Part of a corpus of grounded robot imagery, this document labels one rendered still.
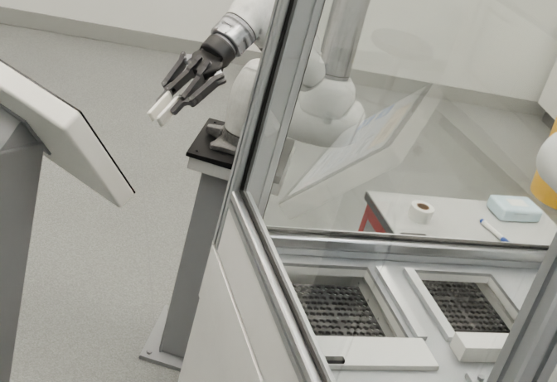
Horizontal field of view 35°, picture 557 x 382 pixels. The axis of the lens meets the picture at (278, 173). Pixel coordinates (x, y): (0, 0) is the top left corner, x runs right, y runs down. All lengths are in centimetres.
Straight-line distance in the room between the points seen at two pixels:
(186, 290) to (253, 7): 115
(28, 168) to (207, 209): 86
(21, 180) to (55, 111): 28
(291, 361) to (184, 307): 148
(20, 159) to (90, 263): 149
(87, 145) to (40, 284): 153
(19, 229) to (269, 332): 73
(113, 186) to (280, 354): 59
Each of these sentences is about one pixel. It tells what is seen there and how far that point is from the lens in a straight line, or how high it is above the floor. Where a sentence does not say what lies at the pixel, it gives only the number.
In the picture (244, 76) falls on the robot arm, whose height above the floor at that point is 101.
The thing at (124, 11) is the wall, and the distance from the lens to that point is 535.
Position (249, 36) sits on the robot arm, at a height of 129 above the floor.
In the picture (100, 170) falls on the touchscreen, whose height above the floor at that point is 105.
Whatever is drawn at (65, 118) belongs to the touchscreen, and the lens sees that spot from 171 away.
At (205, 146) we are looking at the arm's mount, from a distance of 263.
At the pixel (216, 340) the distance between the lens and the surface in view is 181.
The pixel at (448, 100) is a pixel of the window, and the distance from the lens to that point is 108.
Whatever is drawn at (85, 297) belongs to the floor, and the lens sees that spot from 321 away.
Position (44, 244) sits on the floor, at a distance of 344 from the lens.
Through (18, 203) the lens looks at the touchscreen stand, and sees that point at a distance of 199.
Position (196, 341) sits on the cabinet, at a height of 72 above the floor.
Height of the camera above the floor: 193
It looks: 27 degrees down
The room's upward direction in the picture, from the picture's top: 16 degrees clockwise
